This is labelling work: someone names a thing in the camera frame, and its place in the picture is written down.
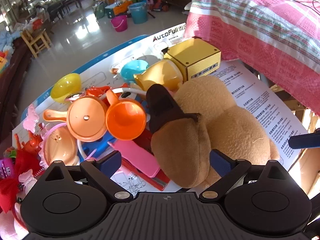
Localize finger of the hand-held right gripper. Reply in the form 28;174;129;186
288;127;320;150

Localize colourful toy blocks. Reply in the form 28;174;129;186
0;51;10;74

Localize purple toy house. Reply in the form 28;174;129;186
0;158;15;180

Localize dark dining table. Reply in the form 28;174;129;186
46;0;84;22

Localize orange toy pan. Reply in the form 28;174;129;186
43;97;108;141

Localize orange translucent toy cup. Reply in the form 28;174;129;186
105;89;147;140

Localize orange toy lobster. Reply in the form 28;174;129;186
14;124;44;162

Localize small wooden chair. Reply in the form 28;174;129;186
20;29;52;58

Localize yellow cardboard box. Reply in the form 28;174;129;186
164;37;222;83

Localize dark brown sofa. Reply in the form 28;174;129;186
0;37;33;143

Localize small orange plastic toy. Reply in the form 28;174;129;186
85;85;112;98

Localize orange storage box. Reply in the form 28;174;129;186
113;0;133;16

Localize red flat box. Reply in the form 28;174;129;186
121;141;171;190

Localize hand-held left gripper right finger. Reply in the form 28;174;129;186
199;149;294;203

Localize yellow plastic bowl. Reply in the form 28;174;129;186
50;73;82;103

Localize cyan plastic bowl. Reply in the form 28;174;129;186
120;59;149;83

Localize blue robot cat toy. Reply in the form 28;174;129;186
120;91;137;101

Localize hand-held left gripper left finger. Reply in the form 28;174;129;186
37;151;133;204

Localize yellow toy pitcher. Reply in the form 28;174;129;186
133;59;183;92

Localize pink checked blanket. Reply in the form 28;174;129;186
184;0;320;117

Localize teal plastic bucket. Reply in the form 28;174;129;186
128;2;148;24

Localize pink plastic bucket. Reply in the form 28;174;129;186
111;15;128;32

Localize light blue plush cloth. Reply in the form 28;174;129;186
0;29;15;53

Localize green ring toy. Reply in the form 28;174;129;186
3;147;17;158

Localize tan plush dog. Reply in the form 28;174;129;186
146;75;280;189

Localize pink heart sunglasses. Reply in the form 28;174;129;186
64;92;85;103

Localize pink foam block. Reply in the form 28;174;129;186
114;139;161;178

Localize blue two-hole toy block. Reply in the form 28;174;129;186
79;130;119;162

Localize white plastic tube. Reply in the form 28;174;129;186
110;87;148;98

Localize peach frilled toy dish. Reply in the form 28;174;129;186
40;123;80;166

